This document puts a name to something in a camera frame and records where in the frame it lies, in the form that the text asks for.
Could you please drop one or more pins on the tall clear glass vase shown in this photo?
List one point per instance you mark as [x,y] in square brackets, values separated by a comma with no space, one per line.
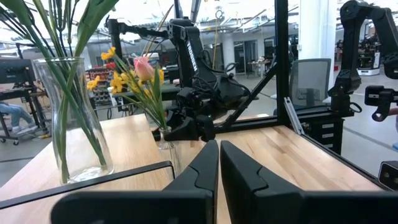
[84,130]

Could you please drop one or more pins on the black background robot arm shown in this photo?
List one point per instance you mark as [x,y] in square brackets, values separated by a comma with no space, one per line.
[351,18]

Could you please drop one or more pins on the pink artificial tulip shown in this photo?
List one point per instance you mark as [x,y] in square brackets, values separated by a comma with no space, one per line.
[143,68]

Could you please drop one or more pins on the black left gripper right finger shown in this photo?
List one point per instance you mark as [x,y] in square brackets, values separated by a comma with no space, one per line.
[280,208]

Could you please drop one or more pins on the person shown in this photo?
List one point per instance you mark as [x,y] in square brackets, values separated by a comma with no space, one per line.
[15,112]

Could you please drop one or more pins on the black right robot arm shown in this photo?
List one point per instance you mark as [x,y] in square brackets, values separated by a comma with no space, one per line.
[189,46]

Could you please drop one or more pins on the small clear glass vase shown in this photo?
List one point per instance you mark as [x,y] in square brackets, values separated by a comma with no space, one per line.
[166,141]

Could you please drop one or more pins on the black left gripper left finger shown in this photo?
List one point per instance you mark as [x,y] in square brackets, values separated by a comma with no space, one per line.
[155,208]

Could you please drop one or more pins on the tilted wooden board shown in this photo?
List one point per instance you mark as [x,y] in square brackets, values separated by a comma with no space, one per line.
[130,140]

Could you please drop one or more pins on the black equipment box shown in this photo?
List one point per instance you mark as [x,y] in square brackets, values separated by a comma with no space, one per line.
[15,71]

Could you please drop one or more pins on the black drawer cabinet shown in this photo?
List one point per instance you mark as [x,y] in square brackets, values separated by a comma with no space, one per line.
[323,137]

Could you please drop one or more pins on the black metal table frame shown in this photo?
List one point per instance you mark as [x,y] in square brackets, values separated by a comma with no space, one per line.
[281,62]

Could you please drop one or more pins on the grey mesh office chair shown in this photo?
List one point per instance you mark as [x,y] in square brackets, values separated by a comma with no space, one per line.
[311,77]

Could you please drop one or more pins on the yellow artificial flower sprig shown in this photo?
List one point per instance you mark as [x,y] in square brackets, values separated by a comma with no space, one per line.
[117,83]

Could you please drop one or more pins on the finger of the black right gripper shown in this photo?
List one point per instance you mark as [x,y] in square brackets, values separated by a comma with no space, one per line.
[206,128]
[185,130]

